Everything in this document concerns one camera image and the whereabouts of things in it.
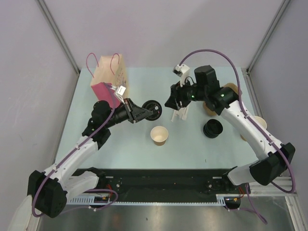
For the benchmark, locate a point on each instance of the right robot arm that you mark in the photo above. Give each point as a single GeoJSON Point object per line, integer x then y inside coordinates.
{"type": "Point", "coordinates": [273, 156]}

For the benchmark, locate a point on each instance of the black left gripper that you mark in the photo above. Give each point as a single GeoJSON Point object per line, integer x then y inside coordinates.
{"type": "Point", "coordinates": [134, 113]}

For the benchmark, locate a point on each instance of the black cup lid stack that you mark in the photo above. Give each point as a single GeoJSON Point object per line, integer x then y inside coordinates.
{"type": "Point", "coordinates": [212, 128]}

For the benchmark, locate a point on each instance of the brown pulp cup carrier stack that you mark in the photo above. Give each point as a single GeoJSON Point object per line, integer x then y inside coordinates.
{"type": "Point", "coordinates": [213, 113]}

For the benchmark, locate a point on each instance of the pink paper gift bag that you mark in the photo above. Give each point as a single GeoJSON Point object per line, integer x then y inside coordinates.
{"type": "Point", "coordinates": [110, 71]}

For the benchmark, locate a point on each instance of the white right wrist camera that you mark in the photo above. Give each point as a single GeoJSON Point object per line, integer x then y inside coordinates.
{"type": "Point", "coordinates": [182, 71]}

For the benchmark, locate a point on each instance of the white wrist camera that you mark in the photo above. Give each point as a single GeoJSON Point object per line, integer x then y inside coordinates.
{"type": "Point", "coordinates": [119, 92]}
{"type": "Point", "coordinates": [182, 71]}

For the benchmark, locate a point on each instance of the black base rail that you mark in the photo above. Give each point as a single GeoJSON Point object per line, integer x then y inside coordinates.
{"type": "Point", "coordinates": [167, 185]}

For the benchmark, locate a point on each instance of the brown paper cup stack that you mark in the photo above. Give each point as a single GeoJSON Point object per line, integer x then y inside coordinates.
{"type": "Point", "coordinates": [258, 120]}

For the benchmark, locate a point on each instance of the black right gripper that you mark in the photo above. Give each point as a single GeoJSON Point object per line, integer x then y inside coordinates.
{"type": "Point", "coordinates": [177, 95]}

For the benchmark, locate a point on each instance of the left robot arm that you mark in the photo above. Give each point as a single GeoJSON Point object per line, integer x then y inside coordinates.
{"type": "Point", "coordinates": [52, 188]}

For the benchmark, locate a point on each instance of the aluminium frame post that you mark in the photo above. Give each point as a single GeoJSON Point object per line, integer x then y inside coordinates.
{"type": "Point", "coordinates": [269, 33]}
{"type": "Point", "coordinates": [42, 5]}

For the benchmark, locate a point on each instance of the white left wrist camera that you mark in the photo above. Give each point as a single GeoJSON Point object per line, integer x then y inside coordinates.
{"type": "Point", "coordinates": [119, 92]}

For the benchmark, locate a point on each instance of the left aluminium frame post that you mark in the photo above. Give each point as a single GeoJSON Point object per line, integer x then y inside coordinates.
{"type": "Point", "coordinates": [42, 5]}

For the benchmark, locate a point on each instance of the right aluminium frame post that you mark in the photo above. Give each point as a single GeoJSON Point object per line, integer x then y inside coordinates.
{"type": "Point", "coordinates": [269, 33]}

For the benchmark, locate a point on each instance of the white wrapped straws bundle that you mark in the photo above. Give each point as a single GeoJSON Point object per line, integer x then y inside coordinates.
{"type": "Point", "coordinates": [181, 113]}

